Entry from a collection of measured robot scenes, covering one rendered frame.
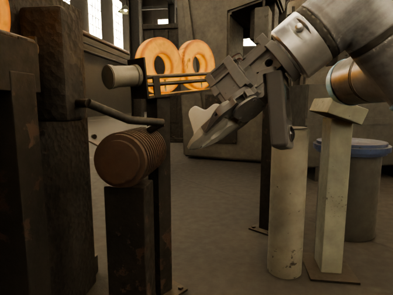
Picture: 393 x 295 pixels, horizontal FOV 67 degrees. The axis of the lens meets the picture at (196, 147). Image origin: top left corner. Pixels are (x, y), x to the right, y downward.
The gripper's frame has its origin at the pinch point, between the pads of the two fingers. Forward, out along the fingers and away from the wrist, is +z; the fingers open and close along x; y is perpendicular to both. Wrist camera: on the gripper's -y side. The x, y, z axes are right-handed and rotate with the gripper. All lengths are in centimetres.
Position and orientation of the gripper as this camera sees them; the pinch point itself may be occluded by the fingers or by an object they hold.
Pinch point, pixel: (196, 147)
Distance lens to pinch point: 51.0
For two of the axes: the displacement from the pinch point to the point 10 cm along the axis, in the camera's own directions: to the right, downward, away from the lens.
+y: -4.7, -7.9, 3.9
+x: -4.9, -1.4, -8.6
